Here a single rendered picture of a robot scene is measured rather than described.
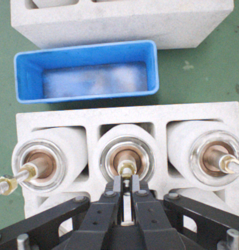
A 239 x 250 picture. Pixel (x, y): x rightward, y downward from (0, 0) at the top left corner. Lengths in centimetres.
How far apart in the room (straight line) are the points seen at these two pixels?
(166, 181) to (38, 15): 37
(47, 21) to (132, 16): 15
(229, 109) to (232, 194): 15
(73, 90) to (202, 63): 35
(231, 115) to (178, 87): 20
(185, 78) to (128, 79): 15
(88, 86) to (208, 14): 31
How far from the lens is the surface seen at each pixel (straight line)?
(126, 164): 21
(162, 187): 34
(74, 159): 26
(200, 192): 34
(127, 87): 49
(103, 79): 50
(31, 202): 39
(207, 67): 55
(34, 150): 27
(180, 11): 37
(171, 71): 52
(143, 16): 36
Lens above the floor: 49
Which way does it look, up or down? 86 degrees down
